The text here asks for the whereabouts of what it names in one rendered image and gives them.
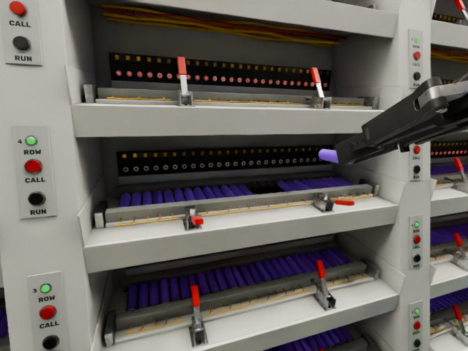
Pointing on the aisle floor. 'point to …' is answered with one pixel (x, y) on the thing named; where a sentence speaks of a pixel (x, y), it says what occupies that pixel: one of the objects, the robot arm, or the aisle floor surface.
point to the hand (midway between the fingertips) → (364, 147)
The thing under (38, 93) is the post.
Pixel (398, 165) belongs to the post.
